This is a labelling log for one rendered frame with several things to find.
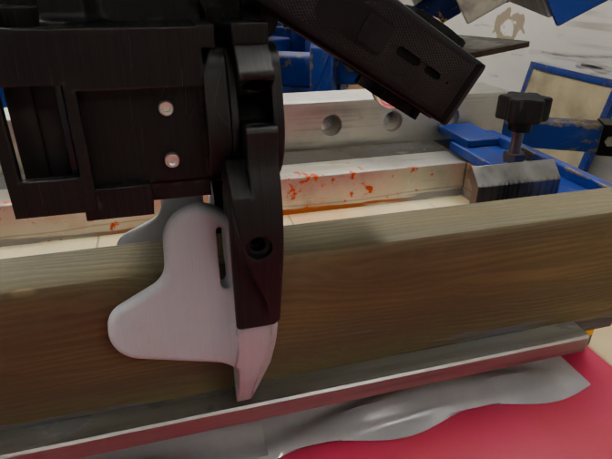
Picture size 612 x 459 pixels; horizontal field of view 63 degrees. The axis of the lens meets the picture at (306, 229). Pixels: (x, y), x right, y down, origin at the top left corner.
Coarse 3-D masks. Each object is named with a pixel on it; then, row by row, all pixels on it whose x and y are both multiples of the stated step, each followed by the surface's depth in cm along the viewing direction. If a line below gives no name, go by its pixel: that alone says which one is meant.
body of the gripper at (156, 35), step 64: (0, 0) 15; (64, 0) 14; (128, 0) 15; (192, 0) 15; (0, 64) 13; (64, 64) 13; (128, 64) 14; (192, 64) 14; (256, 64) 14; (0, 128) 14; (64, 128) 14; (128, 128) 15; (192, 128) 15; (64, 192) 15; (128, 192) 15; (192, 192) 16
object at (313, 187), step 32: (352, 160) 50; (384, 160) 50; (416, 160) 50; (448, 160) 50; (0, 192) 42; (288, 192) 46; (320, 192) 47; (352, 192) 48; (384, 192) 49; (416, 192) 50; (448, 192) 51; (0, 224) 40; (32, 224) 41; (64, 224) 41; (96, 224) 42; (128, 224) 43
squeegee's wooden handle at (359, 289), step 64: (576, 192) 26; (64, 256) 20; (128, 256) 20; (320, 256) 21; (384, 256) 21; (448, 256) 22; (512, 256) 24; (576, 256) 25; (0, 320) 18; (64, 320) 19; (320, 320) 22; (384, 320) 23; (448, 320) 24; (512, 320) 26; (576, 320) 27; (0, 384) 19; (64, 384) 20; (128, 384) 21; (192, 384) 22
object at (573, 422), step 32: (576, 352) 30; (608, 384) 28; (480, 416) 25; (512, 416) 25; (544, 416) 25; (576, 416) 25; (608, 416) 26; (320, 448) 24; (352, 448) 24; (384, 448) 24; (416, 448) 24; (448, 448) 24; (480, 448) 24; (512, 448) 24; (544, 448) 24; (576, 448) 24; (608, 448) 24
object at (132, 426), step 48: (528, 336) 26; (576, 336) 26; (288, 384) 23; (336, 384) 23; (384, 384) 23; (0, 432) 20; (48, 432) 20; (96, 432) 20; (144, 432) 20; (192, 432) 21
